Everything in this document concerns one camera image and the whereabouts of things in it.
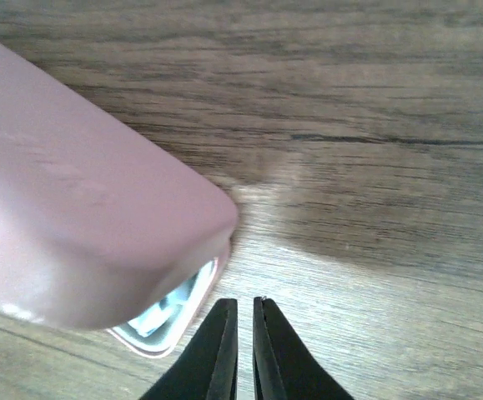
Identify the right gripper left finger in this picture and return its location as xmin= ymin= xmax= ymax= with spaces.
xmin=142 ymin=298 xmax=238 ymax=400

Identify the light blue cleaning cloth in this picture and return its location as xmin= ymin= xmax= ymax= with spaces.
xmin=128 ymin=263 xmax=212 ymax=338

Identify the pink glasses case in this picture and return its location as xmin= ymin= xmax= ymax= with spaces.
xmin=0 ymin=43 xmax=238 ymax=358

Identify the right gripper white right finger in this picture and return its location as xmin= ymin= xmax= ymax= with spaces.
xmin=253 ymin=297 xmax=352 ymax=400

